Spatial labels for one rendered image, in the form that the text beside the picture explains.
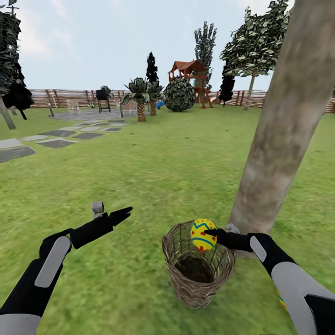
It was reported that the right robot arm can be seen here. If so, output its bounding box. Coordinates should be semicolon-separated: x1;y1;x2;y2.
204;224;335;335

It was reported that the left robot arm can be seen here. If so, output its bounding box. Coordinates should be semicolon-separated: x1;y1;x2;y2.
0;201;133;335

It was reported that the wicker basket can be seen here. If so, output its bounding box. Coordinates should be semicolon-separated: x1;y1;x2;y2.
161;221;237;309

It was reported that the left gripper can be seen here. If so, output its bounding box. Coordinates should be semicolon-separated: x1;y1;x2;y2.
83;207;133;243

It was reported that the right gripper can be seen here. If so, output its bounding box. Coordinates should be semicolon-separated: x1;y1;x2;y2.
204;229;239;250

